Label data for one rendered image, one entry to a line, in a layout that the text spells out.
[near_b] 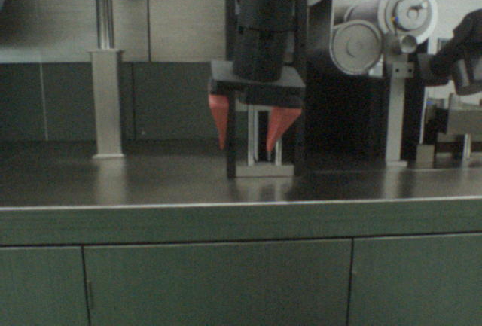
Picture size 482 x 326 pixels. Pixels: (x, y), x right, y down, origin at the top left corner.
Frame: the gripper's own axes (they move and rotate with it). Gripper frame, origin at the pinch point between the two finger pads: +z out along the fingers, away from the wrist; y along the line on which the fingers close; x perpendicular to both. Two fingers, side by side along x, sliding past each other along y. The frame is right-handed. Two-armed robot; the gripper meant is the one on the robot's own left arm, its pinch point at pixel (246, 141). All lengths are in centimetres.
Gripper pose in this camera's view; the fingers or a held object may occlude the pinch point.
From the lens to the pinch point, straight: 51.3
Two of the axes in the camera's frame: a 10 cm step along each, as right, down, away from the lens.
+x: 0.9, 5.0, -8.6
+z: -1.2, 8.6, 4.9
